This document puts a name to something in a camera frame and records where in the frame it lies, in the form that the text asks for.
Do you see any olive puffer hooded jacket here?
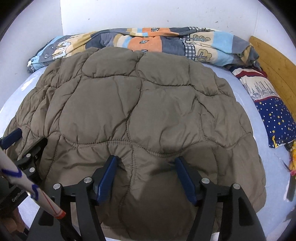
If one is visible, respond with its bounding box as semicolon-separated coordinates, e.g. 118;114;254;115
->
6;47;266;240

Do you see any light blue cloud bedsheet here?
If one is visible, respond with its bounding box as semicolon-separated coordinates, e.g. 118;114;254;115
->
1;64;295;240

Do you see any yellow orange plush toy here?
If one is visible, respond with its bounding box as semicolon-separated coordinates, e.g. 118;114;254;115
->
283;140;296;177

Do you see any navy starry patterned pillow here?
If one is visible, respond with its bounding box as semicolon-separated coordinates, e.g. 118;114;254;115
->
229;66;295;149

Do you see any wooden yellow headboard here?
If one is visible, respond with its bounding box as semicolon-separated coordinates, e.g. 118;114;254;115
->
249;36;296;118

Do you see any patchwork blue orange quilt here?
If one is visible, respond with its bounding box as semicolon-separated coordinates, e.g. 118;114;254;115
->
27;27;260;73

